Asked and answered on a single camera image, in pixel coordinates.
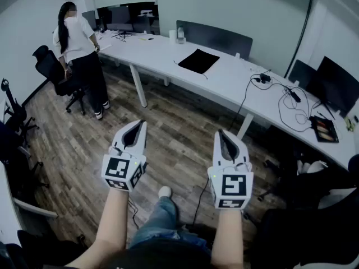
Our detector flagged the person's left forearm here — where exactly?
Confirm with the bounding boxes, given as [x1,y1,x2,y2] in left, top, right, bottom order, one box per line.
[64,188,130,269]

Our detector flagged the white office chair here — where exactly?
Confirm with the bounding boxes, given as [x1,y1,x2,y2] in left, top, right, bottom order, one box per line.
[297,158,359,210]

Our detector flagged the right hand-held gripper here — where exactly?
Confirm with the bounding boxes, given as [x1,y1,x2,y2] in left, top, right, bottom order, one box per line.
[207,129,255,210]

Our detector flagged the black monitor with splayed stand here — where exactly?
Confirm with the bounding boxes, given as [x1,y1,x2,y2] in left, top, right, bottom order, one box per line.
[106,6,134,39]
[305,56,359,120]

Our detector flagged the thin black cable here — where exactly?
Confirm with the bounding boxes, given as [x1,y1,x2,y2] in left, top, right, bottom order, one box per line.
[127,197,140,230]
[192,178,210,226]

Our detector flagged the long black power brick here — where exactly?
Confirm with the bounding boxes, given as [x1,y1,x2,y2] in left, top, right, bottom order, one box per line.
[284,87,302,103]

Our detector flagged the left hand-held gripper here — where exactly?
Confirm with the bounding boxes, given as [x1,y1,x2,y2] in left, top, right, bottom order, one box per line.
[101,119,148,192]

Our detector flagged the black cloth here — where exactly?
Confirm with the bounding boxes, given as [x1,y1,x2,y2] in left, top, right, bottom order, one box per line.
[173,48,220,80]

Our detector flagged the person's black shirt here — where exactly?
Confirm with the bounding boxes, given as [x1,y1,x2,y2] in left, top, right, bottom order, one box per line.
[109,238,214,269]

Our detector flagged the grey computer monitor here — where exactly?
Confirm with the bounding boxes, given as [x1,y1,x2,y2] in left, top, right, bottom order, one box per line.
[81,10,98,30]

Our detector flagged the long dark desk divider panel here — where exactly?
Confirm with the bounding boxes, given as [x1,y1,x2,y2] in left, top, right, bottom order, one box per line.
[176,20,254,61]

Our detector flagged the white desk leg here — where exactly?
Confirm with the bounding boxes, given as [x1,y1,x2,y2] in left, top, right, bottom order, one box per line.
[237,113,255,140]
[129,64,148,108]

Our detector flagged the dark glass window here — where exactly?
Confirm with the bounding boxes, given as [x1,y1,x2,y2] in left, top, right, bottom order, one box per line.
[96,1,160,36]

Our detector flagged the person's blue jeans legs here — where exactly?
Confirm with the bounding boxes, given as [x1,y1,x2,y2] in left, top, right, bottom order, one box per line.
[128,196,211,260]

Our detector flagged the tangled black cables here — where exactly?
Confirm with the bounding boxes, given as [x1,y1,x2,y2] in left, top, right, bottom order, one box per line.
[250,69,316,133]

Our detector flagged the person's right forearm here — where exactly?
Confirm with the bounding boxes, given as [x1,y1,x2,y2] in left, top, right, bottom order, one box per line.
[210,208,245,269]

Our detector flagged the black office chair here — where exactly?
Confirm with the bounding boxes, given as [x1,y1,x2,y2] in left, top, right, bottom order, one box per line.
[0,122,50,196]
[32,45,87,116]
[257,175,359,269]
[1,78,40,148]

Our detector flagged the black tray with tools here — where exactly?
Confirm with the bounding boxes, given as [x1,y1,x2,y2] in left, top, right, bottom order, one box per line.
[309,115,339,144]

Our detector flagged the long black hanging cable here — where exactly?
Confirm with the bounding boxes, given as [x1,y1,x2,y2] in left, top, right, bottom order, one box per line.
[228,78,253,131]

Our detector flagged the white roller blind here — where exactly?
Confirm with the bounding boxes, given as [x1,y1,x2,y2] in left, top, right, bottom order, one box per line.
[155,0,314,77]

